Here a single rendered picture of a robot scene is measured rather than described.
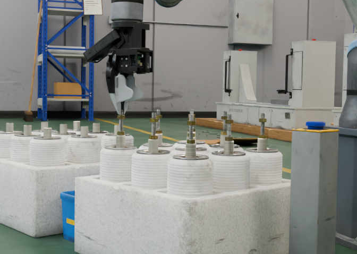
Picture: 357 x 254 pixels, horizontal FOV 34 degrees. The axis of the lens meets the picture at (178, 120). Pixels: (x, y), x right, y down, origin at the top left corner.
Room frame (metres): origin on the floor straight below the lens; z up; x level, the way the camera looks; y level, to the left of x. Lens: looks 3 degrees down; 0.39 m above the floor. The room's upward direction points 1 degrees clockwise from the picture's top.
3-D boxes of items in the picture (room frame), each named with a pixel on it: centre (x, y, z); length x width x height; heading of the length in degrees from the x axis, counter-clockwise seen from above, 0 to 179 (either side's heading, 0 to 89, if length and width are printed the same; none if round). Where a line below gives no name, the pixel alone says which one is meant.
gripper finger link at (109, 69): (1.35, 0.15, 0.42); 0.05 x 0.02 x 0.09; 151
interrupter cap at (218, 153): (1.28, -0.11, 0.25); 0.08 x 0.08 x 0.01
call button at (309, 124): (1.21, -0.28, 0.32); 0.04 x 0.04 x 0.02
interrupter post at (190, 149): (1.20, -0.03, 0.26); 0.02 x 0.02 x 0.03
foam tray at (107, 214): (1.36, -0.03, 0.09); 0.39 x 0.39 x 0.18; 44
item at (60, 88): (7.22, 1.38, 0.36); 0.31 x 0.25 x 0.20; 109
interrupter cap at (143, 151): (1.28, 0.05, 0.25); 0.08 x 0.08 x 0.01
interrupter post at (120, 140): (1.37, 0.14, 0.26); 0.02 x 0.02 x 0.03
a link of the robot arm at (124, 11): (1.36, 0.12, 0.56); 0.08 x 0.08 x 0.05
